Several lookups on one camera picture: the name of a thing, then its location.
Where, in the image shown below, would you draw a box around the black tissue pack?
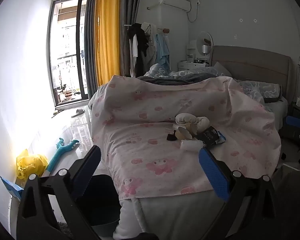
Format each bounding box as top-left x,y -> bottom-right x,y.
200,126 -> 220,147

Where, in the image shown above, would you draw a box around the white socks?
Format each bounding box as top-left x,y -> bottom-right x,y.
175,113 -> 210,133

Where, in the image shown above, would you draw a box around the cardboard tape roll core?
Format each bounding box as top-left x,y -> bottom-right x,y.
175,123 -> 197,140

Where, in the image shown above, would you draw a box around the black curved plastic piece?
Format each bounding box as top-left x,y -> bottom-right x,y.
166,130 -> 178,141

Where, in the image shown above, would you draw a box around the black trash bin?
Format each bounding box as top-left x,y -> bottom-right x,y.
89,174 -> 121,237

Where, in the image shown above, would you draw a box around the blue paper bag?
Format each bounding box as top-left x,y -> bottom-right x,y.
0,177 -> 24,201

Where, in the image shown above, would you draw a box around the grey blue patterned pillow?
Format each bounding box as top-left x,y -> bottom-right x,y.
238,81 -> 282,104

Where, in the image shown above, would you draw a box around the yellow plastic bag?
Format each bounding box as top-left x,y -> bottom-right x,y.
16,149 -> 48,180

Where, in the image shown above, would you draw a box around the white mattress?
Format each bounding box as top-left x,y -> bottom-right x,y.
113,190 -> 224,239

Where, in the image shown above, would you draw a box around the teal plush toy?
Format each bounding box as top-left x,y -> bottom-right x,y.
46,138 -> 79,173

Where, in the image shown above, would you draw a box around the brown bed headboard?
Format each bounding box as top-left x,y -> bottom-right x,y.
209,46 -> 296,103

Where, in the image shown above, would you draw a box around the white slipper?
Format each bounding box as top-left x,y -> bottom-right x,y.
71,108 -> 85,118

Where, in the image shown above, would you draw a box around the dark grey blanket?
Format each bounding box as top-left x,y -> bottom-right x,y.
138,73 -> 217,86

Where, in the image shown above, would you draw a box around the white dresser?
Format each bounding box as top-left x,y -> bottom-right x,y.
178,45 -> 209,71

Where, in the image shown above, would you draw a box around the round vanity mirror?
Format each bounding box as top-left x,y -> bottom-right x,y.
197,31 -> 213,55

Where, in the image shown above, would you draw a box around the pink patterned duvet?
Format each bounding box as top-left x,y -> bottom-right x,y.
89,76 -> 281,200

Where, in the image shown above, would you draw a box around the hanging clothes on rack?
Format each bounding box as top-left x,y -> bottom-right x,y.
126,23 -> 171,77

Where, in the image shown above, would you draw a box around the balcony window door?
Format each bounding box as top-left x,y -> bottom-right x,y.
47,0 -> 88,107

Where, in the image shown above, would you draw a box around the white air conditioner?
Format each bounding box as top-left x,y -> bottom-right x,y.
158,0 -> 191,12

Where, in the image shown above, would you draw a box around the grey curtain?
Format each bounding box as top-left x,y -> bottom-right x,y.
84,0 -> 140,97

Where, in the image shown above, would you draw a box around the yellow curtain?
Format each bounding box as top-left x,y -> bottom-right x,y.
94,0 -> 120,86

